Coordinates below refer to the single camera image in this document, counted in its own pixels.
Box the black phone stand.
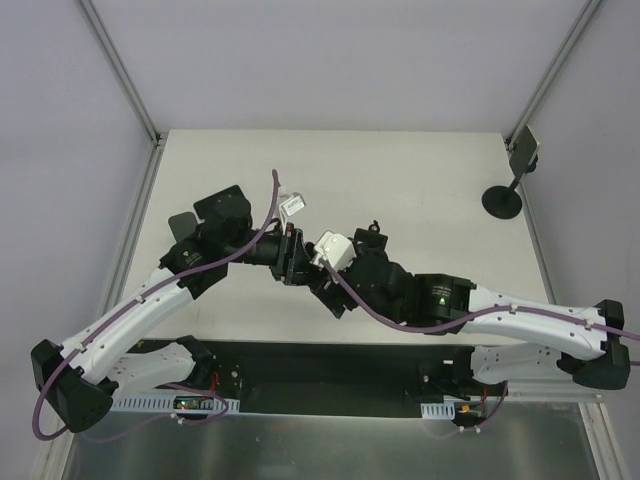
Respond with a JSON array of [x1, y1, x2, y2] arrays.
[[481, 154, 538, 220], [352, 220, 388, 252]]

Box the black phone silver edge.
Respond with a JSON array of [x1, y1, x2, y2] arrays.
[[509, 125, 540, 177]]

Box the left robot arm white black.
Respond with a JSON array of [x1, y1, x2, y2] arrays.
[[31, 219, 317, 440]]

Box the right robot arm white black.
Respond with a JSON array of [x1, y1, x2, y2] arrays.
[[311, 237, 633, 395]]

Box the black phone left side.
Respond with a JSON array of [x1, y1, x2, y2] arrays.
[[193, 185, 251, 221]]

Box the dark grey phone flat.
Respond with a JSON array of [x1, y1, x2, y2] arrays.
[[168, 211, 199, 243]]

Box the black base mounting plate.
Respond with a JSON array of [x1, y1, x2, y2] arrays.
[[124, 337, 511, 416]]

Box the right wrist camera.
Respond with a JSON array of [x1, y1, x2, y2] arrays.
[[311, 230, 356, 271]]

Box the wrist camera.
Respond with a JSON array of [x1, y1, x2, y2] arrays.
[[277, 189, 306, 220], [311, 230, 356, 271]]

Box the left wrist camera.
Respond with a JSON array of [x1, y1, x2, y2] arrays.
[[277, 189, 306, 220]]

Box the white cable duct right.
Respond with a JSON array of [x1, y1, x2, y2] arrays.
[[420, 401, 456, 421]]

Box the white cable duct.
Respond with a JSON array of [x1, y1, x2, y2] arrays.
[[111, 393, 240, 415], [420, 401, 456, 421]]

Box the aluminium frame rail left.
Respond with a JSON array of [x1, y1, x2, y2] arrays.
[[97, 135, 167, 319]]

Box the white cable duct left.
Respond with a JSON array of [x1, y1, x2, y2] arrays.
[[111, 393, 240, 415]]

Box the aluminium frame post right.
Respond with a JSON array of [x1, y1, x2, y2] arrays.
[[504, 0, 606, 152]]

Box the aluminium frame post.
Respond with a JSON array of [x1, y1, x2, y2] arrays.
[[75, 0, 163, 146], [504, 0, 606, 152]]

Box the aluminium frame post left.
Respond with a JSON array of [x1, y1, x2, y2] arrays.
[[75, 0, 163, 146]]

